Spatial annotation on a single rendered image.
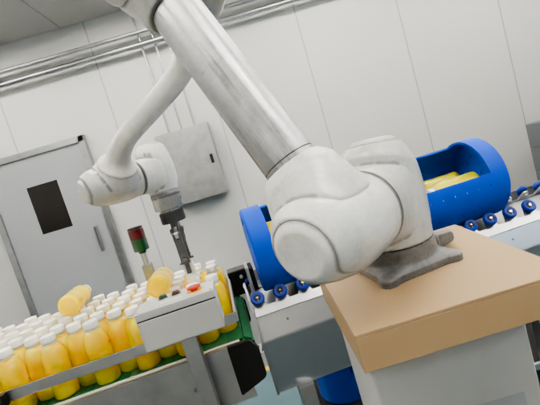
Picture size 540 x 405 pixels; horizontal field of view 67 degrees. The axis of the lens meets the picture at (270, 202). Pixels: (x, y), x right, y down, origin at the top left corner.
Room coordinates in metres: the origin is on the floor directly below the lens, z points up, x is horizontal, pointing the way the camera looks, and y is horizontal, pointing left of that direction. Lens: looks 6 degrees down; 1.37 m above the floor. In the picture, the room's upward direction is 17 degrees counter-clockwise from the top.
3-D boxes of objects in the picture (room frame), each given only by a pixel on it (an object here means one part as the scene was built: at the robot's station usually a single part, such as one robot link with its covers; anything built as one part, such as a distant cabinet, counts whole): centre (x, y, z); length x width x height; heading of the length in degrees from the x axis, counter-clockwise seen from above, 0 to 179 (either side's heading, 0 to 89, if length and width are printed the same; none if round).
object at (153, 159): (1.23, 0.31, 1.44); 0.13 x 0.11 x 0.16; 137
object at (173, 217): (1.24, 0.30, 1.26); 0.08 x 0.07 x 0.09; 7
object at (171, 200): (1.24, 0.30, 1.33); 0.09 x 0.09 x 0.06
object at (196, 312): (1.02, 0.30, 1.05); 0.20 x 0.10 x 0.10; 97
